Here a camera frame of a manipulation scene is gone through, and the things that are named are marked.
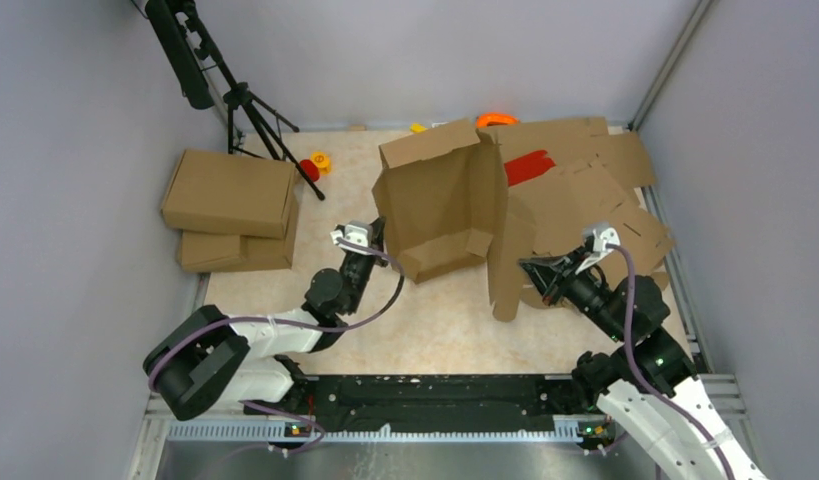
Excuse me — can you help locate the red yellow toy spool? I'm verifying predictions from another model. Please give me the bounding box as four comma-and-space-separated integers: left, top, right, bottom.
300, 151, 332, 182

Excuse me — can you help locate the lower folded cardboard box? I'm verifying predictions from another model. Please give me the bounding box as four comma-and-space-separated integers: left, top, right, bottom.
176, 231, 296, 273

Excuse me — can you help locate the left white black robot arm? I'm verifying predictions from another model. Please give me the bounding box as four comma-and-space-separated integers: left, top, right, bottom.
142, 216, 399, 421

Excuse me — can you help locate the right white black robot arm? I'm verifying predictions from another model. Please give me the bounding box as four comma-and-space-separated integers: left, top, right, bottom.
518, 223, 766, 479

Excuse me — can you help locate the brown cardboard box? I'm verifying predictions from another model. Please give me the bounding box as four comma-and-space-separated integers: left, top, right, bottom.
161, 149, 297, 239
372, 119, 532, 322

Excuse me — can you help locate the red plastic sheet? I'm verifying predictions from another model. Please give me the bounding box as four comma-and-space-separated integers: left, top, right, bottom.
504, 150, 556, 187

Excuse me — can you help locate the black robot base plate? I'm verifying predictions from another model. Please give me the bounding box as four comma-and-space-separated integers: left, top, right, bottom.
272, 374, 607, 433

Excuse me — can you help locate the black camera tripod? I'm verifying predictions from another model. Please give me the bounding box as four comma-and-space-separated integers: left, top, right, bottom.
132, 0, 326, 201

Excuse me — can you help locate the folded brown cardboard box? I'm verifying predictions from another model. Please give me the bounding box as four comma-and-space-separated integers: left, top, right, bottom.
161, 149, 297, 239

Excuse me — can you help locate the orange plastic ring toy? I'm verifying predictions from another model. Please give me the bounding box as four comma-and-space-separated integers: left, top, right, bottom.
475, 112, 520, 129

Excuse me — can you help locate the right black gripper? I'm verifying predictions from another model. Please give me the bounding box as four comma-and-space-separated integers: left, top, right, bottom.
518, 243, 627, 341

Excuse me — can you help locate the stack of flat cardboard sheets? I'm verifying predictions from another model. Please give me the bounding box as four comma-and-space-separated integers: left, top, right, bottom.
483, 117, 674, 308

